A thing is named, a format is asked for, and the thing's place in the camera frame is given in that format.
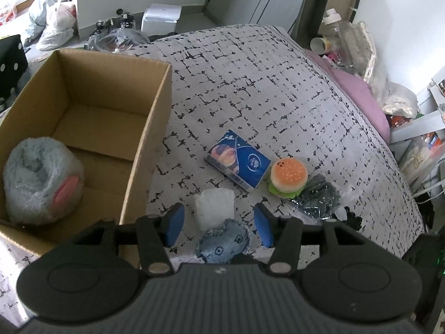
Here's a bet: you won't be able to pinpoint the hamburger plush toy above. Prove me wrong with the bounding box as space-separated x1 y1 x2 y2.
268 157 308 199

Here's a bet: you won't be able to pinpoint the blue denim plush pouch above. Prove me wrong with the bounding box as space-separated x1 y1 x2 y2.
195 219 250 265

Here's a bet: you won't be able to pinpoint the blue tissue pack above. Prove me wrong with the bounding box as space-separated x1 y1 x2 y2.
205 130 271 191

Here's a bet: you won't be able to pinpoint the grey pink plush toy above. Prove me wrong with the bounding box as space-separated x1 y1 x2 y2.
3 137 85 225

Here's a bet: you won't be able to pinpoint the dark packaged soft item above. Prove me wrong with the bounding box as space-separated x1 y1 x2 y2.
291 174 340 221

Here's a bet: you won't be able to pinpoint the patterned white bed sheet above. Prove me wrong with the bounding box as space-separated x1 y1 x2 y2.
13 26 424 333

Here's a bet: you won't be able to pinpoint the brown cardboard box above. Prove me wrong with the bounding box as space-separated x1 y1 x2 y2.
1 48 173 256

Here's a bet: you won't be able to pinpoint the white desk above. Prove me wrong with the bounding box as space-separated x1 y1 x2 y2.
391 75 444 197

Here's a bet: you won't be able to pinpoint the crumpled white plastic bags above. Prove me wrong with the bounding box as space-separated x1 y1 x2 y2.
345 21 418 118

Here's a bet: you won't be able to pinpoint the pink pillow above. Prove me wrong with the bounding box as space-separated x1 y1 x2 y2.
305 49 391 144

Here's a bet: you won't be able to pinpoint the clear plastic bottle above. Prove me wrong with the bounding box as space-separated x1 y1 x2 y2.
322 8 360 73

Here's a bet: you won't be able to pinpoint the paper cup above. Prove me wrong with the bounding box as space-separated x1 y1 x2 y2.
310 37 332 55

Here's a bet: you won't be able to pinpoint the clear crumpled plastic bag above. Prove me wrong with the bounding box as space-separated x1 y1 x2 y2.
84 28 150 53

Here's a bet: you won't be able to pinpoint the white box on floor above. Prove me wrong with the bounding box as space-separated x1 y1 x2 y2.
141 3 182 36

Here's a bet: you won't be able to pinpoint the black dice cushion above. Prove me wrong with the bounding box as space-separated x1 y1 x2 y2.
0 35 28 100

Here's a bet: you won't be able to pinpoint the white plastic bag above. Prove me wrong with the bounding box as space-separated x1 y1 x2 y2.
23 0 77 51

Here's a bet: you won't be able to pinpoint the black camera gear on floor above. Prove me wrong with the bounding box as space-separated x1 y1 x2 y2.
93 8 136 35

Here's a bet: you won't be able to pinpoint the brown board against wall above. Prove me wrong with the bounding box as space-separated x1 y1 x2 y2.
290 0 360 48

